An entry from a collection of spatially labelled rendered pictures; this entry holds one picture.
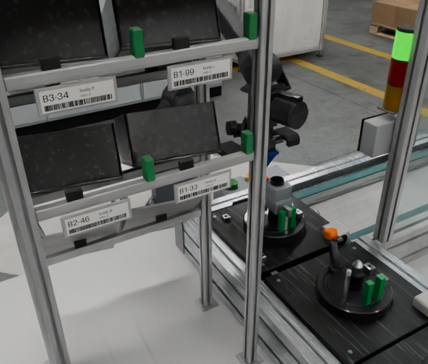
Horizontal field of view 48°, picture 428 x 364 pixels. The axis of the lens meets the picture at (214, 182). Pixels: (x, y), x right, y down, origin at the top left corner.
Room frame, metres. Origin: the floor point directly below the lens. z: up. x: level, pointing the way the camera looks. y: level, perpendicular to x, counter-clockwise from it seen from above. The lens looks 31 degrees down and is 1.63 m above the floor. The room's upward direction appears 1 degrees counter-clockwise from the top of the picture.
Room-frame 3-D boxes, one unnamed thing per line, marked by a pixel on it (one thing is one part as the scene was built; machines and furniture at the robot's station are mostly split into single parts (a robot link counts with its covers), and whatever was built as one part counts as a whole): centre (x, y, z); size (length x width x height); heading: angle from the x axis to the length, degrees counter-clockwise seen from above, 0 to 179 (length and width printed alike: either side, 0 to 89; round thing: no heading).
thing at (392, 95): (0.89, -0.36, 1.28); 0.05 x 0.05 x 0.05
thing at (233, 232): (0.90, -0.14, 0.96); 0.24 x 0.24 x 0.02; 29
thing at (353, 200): (1.03, -0.41, 0.91); 0.84 x 0.28 x 0.10; 119
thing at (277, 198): (0.89, -0.14, 1.06); 0.08 x 0.04 x 0.07; 30
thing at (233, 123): (1.00, -0.07, 1.17); 0.07 x 0.07 x 0.06; 30
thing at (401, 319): (0.68, -0.26, 1.01); 0.24 x 0.24 x 0.13; 29
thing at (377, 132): (0.89, -0.36, 1.29); 0.12 x 0.05 x 0.25; 119
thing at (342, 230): (0.87, -0.27, 0.97); 0.05 x 0.05 x 0.04; 29
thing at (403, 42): (0.89, -0.36, 1.38); 0.05 x 0.05 x 0.05
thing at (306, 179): (1.17, -0.30, 0.91); 0.89 x 0.06 x 0.11; 119
